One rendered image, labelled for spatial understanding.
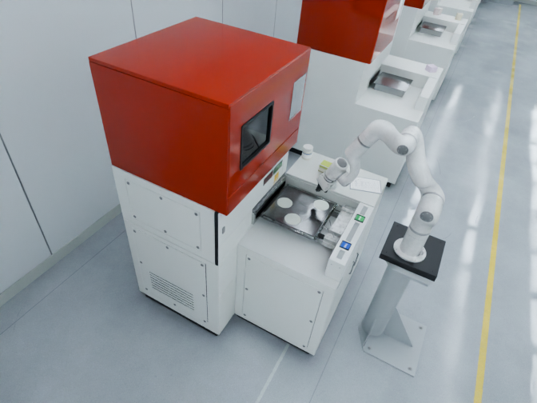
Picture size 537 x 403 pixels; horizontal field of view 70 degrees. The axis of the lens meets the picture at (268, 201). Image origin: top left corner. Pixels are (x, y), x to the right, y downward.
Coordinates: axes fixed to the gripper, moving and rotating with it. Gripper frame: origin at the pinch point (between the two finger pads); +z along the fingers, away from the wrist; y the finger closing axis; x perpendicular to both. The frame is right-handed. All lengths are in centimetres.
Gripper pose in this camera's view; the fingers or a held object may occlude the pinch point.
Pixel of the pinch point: (318, 189)
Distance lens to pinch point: 248.4
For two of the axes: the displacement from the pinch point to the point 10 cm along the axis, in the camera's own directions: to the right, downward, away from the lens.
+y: -4.8, -8.4, 2.6
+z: -3.1, 4.4, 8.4
